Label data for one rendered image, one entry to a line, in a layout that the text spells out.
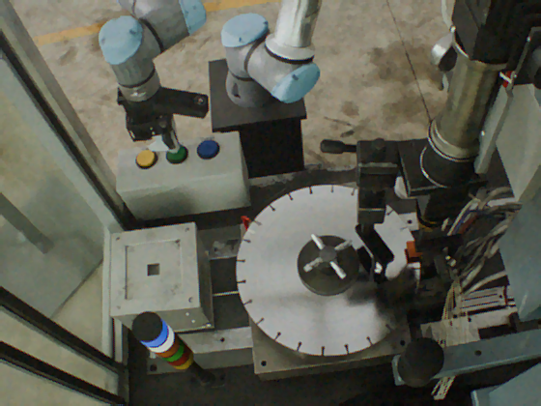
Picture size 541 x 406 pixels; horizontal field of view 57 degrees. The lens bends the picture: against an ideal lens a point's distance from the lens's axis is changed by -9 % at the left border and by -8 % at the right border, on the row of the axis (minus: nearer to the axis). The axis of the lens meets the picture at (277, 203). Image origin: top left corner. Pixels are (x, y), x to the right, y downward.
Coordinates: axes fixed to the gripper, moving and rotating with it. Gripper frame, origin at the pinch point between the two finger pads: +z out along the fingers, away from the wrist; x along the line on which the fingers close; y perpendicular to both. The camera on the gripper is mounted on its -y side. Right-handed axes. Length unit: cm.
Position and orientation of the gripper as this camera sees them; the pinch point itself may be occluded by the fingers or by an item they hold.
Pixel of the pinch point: (177, 146)
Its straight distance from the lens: 117.0
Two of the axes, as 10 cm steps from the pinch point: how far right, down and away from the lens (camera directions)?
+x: 1.1, 8.7, -4.9
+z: 0.8, 4.8, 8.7
